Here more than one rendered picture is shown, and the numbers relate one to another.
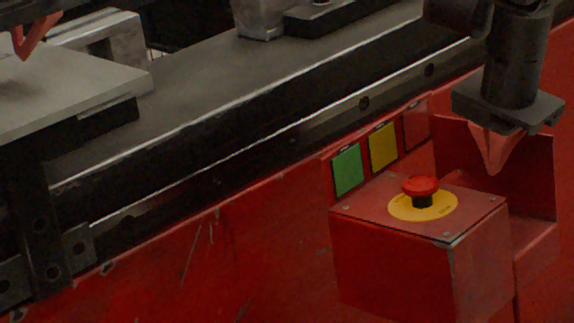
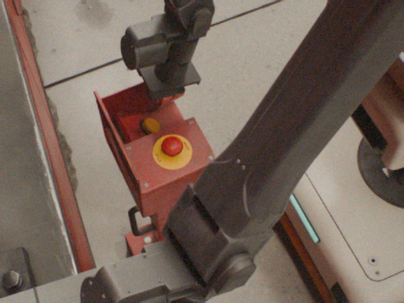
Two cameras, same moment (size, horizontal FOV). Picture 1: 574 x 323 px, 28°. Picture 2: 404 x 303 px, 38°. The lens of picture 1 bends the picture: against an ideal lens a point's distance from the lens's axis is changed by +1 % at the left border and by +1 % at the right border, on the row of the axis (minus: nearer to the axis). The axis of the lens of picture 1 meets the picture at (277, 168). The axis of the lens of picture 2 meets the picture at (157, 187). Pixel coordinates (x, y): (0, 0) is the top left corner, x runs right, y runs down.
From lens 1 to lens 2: 1.04 m
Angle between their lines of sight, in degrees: 58
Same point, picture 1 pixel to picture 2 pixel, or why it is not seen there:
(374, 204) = (153, 171)
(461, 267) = not seen: hidden behind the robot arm
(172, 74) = not seen: outside the picture
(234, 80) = (16, 179)
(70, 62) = not seen: hidden behind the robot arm
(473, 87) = (155, 81)
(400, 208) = (169, 162)
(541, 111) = (191, 69)
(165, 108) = (24, 233)
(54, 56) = (73, 290)
